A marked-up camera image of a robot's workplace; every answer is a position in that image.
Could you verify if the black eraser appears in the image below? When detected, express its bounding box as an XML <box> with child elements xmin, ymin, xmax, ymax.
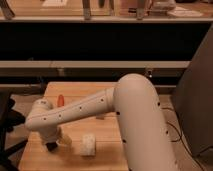
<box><xmin>46</xmin><ymin>142</ymin><xmax>58</xmax><ymax>152</ymax></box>

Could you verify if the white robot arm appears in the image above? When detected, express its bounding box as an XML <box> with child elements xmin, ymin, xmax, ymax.
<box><xmin>25</xmin><ymin>74</ymin><xmax>180</xmax><ymax>171</ymax></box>

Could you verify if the white sponge block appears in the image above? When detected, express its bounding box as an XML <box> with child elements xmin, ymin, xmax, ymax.
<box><xmin>81</xmin><ymin>134</ymin><xmax>96</xmax><ymax>156</ymax></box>

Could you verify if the orange carrot toy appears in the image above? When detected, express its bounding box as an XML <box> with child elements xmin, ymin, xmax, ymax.
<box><xmin>57</xmin><ymin>94</ymin><xmax>64</xmax><ymax>107</ymax></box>

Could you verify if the white tube bottle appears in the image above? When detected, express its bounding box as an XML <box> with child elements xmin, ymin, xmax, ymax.
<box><xmin>96</xmin><ymin>115</ymin><xmax>105</xmax><ymax>120</ymax></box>

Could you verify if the black office chair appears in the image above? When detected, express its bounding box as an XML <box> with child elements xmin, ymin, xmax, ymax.
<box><xmin>0</xmin><ymin>91</ymin><xmax>28</xmax><ymax>171</ymax></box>

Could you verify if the black floor cable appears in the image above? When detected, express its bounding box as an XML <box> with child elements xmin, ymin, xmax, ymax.
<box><xmin>162</xmin><ymin>106</ymin><xmax>201</xmax><ymax>171</ymax></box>

